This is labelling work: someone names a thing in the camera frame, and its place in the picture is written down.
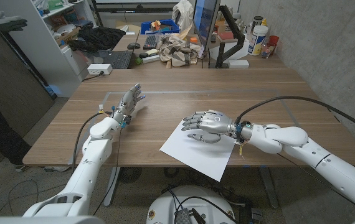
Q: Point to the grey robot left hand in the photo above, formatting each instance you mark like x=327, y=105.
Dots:
x=127, y=102

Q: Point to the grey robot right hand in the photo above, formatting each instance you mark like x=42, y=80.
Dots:
x=218, y=123

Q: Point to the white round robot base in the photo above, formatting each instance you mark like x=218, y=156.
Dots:
x=165, y=205

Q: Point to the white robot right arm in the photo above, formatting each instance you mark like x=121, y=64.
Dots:
x=320, y=155

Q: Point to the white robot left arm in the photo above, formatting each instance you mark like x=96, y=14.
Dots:
x=87, y=165

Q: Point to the person's grey gloved hand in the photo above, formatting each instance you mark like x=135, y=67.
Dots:
x=1, y=23

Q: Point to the white paper sheet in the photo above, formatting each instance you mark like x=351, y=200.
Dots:
x=202, y=158

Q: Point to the green ball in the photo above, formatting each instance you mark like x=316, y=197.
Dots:
x=138, y=61

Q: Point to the black laptop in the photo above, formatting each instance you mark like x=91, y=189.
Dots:
x=120, y=59

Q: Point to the white rectangular device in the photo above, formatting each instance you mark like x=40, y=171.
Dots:
x=151, y=59

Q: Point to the black computer mouse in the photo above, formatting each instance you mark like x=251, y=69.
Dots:
x=133, y=45

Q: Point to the white flat box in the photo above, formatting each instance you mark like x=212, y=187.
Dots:
x=238, y=63

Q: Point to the small black keyboard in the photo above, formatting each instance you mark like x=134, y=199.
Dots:
x=150, y=42

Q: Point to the black jacket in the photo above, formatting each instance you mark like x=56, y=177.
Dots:
x=99, y=38

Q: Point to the beige plaid cloth bag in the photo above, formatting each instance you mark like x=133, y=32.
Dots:
x=177, y=49

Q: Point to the grey table leg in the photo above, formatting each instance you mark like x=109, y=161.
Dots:
x=269, y=186
x=111, y=186

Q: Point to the orange block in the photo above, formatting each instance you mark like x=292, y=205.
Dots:
x=193, y=40

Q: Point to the white shelf unit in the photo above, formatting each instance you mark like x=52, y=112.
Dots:
x=50, y=62

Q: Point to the blue plastic bin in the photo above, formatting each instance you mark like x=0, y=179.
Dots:
x=165, y=23

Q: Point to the white wipes canister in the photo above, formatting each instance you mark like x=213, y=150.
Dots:
x=257, y=40

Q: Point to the white shoe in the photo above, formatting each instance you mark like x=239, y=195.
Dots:
x=56, y=169

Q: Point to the red cup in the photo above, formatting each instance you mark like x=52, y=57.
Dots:
x=274, y=40

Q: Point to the grey heatsink module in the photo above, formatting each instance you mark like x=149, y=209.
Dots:
x=183, y=217

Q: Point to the flat computer monitor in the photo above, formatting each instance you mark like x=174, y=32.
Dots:
x=205, y=21

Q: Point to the white plastic bag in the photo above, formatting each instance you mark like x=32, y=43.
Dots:
x=183, y=14

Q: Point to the dark lidded bottle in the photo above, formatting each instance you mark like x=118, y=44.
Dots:
x=257, y=21

